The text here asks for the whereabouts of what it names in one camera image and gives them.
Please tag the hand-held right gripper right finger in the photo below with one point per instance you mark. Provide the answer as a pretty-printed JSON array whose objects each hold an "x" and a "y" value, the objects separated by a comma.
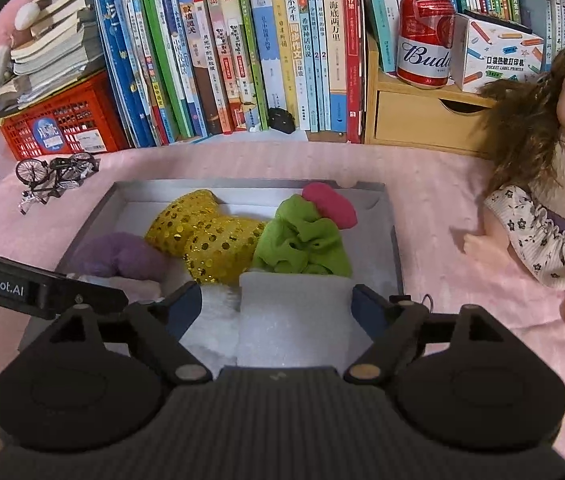
[{"x": 365, "y": 307}]

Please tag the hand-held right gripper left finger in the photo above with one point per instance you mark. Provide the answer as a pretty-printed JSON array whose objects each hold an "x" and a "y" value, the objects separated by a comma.
[{"x": 185, "y": 306}]

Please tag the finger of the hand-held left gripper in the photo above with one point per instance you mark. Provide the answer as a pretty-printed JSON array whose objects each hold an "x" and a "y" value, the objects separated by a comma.
[{"x": 90, "y": 296}]

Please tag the purple plush toy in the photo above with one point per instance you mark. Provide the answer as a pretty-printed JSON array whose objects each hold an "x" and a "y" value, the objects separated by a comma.
[{"x": 117, "y": 255}]

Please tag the yellow sequin fabric piece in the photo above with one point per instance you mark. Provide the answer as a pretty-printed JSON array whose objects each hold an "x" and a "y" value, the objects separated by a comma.
[{"x": 202, "y": 240}]

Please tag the grey cardboard box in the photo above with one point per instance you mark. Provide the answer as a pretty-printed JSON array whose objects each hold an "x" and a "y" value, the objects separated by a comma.
[{"x": 387, "y": 240}]

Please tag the green fabric scrunchie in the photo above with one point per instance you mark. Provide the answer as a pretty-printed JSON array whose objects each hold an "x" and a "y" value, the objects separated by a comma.
[{"x": 302, "y": 245}]

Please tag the pink fabric scrunchie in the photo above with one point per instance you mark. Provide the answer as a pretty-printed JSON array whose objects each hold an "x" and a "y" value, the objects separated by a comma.
[{"x": 330, "y": 202}]

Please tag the miniature metal bicycle model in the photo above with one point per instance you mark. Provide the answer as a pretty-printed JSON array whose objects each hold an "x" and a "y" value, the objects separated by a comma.
[{"x": 57, "y": 172}]

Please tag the pink tablecloth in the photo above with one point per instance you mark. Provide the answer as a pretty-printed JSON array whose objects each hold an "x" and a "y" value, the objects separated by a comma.
[{"x": 437, "y": 200}]

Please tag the red plastic crate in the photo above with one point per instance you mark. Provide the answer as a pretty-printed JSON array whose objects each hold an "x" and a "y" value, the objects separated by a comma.
[{"x": 62, "y": 120}]

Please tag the small wooden drawer box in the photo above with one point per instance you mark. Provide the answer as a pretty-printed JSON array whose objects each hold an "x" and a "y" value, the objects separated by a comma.
[{"x": 412, "y": 120}]

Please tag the small black object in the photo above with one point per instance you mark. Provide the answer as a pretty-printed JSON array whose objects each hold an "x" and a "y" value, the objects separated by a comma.
[{"x": 282, "y": 121}]

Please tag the stack of worn books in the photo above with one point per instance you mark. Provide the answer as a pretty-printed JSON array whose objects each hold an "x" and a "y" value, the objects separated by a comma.
[{"x": 52, "y": 50}]

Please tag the long-haired baby doll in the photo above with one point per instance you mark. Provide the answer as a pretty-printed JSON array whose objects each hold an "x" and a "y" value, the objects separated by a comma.
[{"x": 562, "y": 170}]

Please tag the row of tall picture books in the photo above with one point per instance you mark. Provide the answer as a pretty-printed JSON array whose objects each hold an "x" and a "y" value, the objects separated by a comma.
[{"x": 222, "y": 60}]

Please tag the pink plush toy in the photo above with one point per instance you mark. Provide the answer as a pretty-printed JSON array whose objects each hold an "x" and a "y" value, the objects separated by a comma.
[{"x": 7, "y": 30}]

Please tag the red drink can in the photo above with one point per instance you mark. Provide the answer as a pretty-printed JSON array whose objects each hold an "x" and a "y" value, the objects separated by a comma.
[{"x": 425, "y": 40}]

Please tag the white label printer box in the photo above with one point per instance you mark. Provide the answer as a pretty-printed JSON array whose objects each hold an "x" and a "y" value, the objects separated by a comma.
[{"x": 497, "y": 55}]

